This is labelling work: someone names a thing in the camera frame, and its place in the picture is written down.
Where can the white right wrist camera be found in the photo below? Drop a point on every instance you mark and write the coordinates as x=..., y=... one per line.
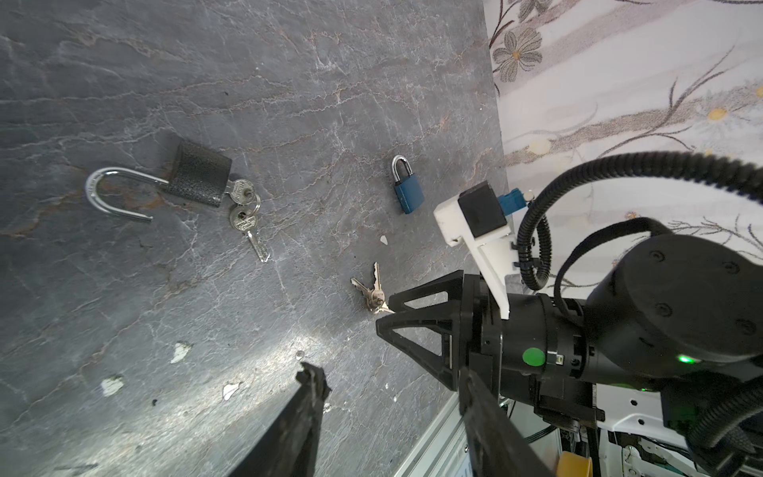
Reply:
x=483, y=221

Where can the black padlock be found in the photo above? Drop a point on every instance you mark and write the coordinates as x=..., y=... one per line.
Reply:
x=199, y=174

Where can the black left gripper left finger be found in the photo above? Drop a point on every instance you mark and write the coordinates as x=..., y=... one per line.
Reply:
x=290, y=445

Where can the blue padlock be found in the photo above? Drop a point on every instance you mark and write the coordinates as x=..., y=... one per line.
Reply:
x=407, y=186

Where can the silver keys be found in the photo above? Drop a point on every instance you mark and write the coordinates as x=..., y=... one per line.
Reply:
x=244, y=216

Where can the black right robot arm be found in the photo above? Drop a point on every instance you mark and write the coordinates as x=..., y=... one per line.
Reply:
x=679, y=315

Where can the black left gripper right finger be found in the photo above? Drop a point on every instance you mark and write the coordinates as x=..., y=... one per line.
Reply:
x=496, y=448

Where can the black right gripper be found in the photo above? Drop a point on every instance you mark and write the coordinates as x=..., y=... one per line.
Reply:
x=536, y=356

